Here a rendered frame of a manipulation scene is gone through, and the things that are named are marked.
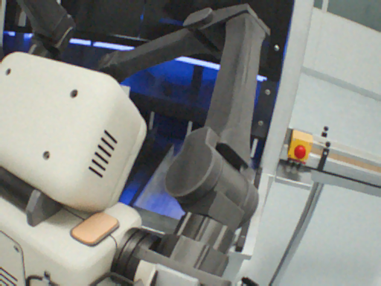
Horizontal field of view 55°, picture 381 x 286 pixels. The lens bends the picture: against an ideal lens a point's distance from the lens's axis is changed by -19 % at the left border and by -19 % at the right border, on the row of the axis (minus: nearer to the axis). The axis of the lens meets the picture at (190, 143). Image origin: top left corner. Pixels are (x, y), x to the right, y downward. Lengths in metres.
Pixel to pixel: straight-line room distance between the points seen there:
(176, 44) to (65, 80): 0.46
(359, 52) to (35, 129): 5.69
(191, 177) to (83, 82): 0.17
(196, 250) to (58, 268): 0.16
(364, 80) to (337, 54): 0.58
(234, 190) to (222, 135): 0.08
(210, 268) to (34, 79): 0.30
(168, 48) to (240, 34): 0.23
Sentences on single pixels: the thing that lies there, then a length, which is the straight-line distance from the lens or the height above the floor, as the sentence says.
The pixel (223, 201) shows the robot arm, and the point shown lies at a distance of 0.50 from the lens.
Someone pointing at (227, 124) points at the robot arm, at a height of 1.31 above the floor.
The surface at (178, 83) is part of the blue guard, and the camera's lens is 1.28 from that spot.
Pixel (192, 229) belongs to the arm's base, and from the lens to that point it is 0.49.
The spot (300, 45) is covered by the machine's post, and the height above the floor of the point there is 1.31.
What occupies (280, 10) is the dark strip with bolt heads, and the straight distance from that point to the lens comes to 1.19.
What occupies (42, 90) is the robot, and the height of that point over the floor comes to 1.37.
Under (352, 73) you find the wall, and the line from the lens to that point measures 6.05.
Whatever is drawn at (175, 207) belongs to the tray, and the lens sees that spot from 1.12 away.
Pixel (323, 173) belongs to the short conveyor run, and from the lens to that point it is 1.47.
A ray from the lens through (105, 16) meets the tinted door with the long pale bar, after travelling 1.33.
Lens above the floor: 1.55
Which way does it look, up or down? 28 degrees down
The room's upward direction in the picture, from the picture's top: 11 degrees clockwise
